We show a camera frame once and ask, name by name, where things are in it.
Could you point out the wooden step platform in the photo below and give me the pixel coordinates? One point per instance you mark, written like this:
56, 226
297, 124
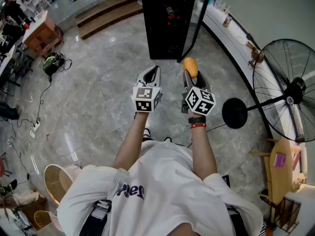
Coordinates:
108, 16

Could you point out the dark soda bottle red cap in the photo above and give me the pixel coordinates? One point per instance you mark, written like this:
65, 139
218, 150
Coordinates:
173, 17

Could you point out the clear water bottle red label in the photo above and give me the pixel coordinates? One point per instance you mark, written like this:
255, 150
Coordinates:
169, 10

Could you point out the person's left forearm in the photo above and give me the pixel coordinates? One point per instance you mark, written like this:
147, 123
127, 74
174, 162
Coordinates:
133, 141

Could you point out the black mini fridge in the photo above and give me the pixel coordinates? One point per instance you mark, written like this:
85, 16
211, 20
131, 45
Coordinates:
160, 33

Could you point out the brown bag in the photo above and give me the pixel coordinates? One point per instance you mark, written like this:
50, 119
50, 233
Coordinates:
256, 56

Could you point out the grey metal desk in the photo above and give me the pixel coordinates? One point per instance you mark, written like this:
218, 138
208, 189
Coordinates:
9, 63

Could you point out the black wristwatch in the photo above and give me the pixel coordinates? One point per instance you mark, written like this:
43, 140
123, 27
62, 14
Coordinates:
197, 120

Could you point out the beige cloth pile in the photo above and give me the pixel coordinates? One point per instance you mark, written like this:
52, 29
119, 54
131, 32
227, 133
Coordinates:
22, 198

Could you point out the white power strip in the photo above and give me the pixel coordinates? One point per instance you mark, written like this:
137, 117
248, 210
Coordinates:
36, 126

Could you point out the yellow potato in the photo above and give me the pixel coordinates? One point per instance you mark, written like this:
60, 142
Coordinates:
190, 66

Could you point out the white printed t-shirt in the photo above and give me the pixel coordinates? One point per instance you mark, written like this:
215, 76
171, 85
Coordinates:
162, 193

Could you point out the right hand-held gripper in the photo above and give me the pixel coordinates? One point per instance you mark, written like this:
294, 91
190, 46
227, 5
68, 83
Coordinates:
200, 102

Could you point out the purple book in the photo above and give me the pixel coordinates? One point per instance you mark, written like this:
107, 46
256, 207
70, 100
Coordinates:
279, 160

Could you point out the person's right forearm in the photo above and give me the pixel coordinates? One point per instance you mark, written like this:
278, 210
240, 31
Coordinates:
203, 151

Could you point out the red wristband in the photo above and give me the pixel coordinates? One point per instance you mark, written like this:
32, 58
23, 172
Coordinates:
198, 125

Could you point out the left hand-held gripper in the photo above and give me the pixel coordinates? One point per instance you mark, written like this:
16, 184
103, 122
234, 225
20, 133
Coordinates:
142, 99

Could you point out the white curved counter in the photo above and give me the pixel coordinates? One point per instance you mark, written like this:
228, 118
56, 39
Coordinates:
229, 33

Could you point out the orange wooden cabinet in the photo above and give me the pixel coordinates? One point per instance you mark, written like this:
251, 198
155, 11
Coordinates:
41, 36

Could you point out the black white sneaker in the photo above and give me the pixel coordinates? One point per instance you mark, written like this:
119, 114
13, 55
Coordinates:
147, 133
167, 139

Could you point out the round wooden table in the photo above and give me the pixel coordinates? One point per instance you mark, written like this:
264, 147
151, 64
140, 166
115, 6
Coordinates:
279, 178

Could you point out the black floor fan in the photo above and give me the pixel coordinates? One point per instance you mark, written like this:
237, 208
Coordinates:
292, 92

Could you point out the patterned drink can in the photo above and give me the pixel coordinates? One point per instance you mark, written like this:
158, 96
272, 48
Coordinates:
227, 21

